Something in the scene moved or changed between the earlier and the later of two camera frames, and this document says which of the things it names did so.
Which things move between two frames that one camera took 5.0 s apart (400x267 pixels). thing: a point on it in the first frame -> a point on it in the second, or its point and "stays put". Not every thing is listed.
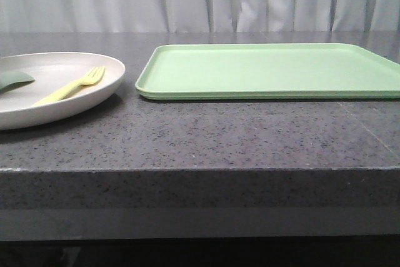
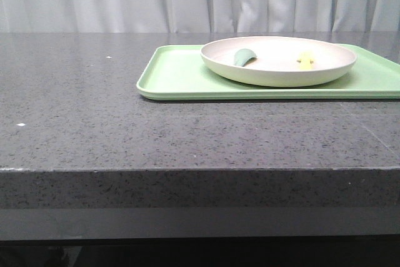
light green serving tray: [267, 71] stays put
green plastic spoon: [9, 80] -> [242, 55]
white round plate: [52, 72] -> [277, 61]
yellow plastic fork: [91, 77] -> [305, 60]
